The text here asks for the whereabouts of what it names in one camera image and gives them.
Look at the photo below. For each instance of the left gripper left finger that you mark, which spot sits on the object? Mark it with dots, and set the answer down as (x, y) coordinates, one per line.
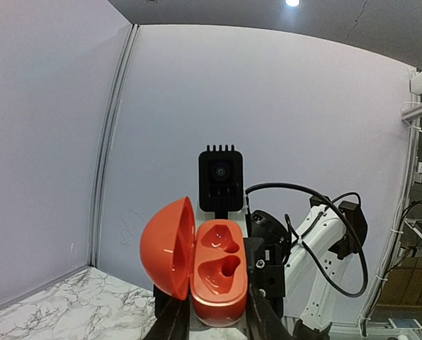
(173, 322)

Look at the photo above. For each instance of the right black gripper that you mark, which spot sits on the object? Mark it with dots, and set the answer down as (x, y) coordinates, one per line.
(216, 272)

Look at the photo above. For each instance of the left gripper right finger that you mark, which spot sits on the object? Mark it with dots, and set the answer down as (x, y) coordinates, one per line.
(261, 321)

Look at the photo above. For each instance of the red earbud charging case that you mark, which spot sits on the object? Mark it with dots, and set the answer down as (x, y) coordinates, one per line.
(177, 221)

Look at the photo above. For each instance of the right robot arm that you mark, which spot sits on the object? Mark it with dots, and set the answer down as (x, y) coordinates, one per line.
(315, 257)

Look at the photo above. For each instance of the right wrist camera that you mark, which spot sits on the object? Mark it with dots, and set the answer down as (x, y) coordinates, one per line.
(220, 180)

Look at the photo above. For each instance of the left aluminium frame post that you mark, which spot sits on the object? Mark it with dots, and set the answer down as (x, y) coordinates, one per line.
(110, 120)

